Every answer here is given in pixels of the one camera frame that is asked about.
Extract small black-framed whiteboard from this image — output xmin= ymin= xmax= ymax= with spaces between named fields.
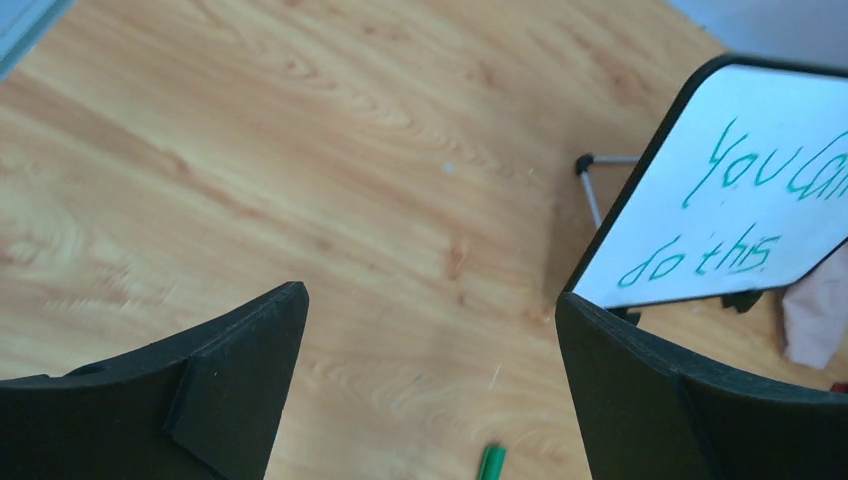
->
xmin=565 ymin=53 xmax=847 ymax=310

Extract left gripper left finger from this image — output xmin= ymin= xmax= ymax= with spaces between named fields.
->
xmin=1 ymin=282 xmax=309 ymax=479

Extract pink shorts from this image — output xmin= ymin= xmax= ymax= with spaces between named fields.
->
xmin=781 ymin=245 xmax=847 ymax=370

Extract green marker cap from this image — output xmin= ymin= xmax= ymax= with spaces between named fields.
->
xmin=477 ymin=445 xmax=507 ymax=480

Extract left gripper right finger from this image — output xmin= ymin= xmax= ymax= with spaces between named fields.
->
xmin=555 ymin=292 xmax=847 ymax=479

